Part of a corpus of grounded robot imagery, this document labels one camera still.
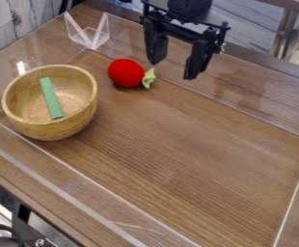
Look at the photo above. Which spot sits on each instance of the black table frame leg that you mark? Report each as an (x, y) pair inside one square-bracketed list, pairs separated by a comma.
[(30, 236)]

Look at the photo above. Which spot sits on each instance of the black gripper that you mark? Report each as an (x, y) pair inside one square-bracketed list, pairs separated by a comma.
[(187, 20)]

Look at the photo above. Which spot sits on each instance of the green stick block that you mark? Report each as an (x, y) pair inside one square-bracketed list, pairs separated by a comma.
[(50, 96)]

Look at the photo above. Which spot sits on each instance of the red plush strawberry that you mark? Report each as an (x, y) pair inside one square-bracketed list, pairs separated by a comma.
[(128, 75)]

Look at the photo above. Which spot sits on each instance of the brown wooden bowl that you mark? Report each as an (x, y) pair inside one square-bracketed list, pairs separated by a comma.
[(26, 107)]

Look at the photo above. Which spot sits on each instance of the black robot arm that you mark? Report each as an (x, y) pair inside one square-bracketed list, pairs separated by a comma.
[(186, 20)]

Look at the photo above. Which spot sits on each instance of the clear acrylic corner bracket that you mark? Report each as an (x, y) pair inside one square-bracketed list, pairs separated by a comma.
[(90, 37)]

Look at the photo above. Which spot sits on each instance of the metal table leg background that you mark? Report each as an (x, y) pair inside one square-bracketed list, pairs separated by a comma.
[(287, 36)]

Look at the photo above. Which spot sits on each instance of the clear acrylic table barrier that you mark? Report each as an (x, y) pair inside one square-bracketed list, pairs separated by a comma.
[(88, 212)]

